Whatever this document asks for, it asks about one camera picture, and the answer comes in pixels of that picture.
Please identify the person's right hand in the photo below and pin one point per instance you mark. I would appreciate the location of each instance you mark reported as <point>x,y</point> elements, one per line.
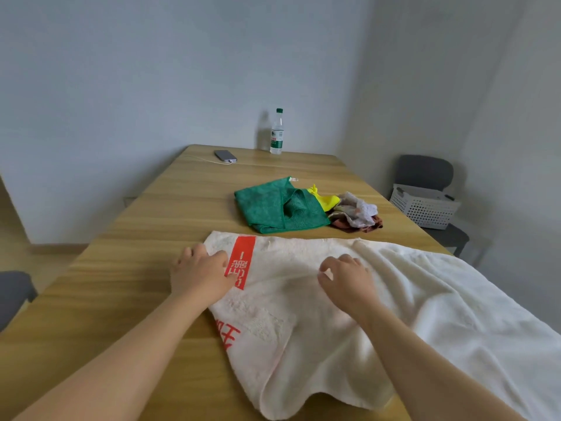
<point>350,289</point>

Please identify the grey chair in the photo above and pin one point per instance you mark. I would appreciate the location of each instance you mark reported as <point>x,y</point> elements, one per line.
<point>15,293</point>
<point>423,170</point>

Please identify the person's left forearm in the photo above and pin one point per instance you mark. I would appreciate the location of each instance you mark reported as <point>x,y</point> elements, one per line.
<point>109,363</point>

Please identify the person's left hand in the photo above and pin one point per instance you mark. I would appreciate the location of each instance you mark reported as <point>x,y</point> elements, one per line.
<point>199,276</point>

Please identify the wooden table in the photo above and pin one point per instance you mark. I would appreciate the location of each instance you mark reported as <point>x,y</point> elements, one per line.
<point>153,206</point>

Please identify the grey smartphone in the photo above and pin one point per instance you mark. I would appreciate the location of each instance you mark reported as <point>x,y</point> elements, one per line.
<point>225,156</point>

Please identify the yellow cloth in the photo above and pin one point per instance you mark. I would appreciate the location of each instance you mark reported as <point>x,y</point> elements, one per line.
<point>326,200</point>

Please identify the white plastic basket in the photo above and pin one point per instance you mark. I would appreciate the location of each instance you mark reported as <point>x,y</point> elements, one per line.
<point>423,210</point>

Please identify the person's right forearm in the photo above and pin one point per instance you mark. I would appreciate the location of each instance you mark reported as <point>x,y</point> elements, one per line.
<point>438,368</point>

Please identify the clear green-label water bottle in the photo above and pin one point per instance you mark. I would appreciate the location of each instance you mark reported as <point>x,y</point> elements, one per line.
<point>276,135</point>

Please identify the green cloth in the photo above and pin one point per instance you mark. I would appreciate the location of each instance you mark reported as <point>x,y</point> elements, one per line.
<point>263,208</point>

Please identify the small white towel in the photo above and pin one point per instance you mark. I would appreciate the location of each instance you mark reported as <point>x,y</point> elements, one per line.
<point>438,311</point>

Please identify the white wall socket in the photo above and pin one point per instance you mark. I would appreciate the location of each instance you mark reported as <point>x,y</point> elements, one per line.
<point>129,201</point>

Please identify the lilac dotted white cloth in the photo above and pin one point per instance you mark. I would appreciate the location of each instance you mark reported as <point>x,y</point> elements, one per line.
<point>359,210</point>

